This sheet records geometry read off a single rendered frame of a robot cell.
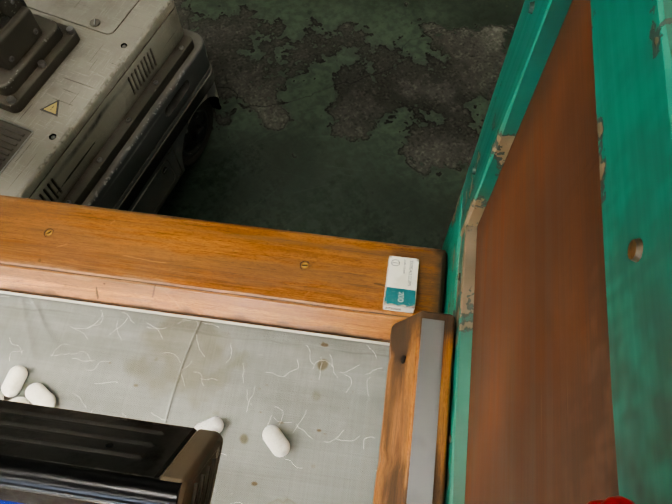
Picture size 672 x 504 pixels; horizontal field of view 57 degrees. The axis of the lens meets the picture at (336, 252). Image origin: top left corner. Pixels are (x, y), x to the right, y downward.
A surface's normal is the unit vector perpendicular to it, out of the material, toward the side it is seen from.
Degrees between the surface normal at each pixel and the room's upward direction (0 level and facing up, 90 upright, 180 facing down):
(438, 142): 0
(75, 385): 0
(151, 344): 0
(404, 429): 67
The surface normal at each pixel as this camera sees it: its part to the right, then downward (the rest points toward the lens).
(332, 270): 0.00, -0.44
